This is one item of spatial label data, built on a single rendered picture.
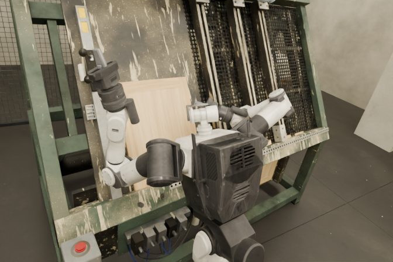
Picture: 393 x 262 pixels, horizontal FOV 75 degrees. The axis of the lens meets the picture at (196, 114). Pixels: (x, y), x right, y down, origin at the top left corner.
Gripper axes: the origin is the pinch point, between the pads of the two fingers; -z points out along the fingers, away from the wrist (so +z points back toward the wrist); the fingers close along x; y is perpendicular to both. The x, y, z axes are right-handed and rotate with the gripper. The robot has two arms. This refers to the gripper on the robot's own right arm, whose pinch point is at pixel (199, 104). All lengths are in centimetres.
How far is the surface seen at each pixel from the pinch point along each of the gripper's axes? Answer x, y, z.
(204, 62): 5.4, -32.4, -6.0
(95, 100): 1, 24, -48
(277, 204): -105, -23, 104
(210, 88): -3.3, -21.5, 3.5
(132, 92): -1.1, 8.4, -35.8
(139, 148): -19.0, 27.9, -21.7
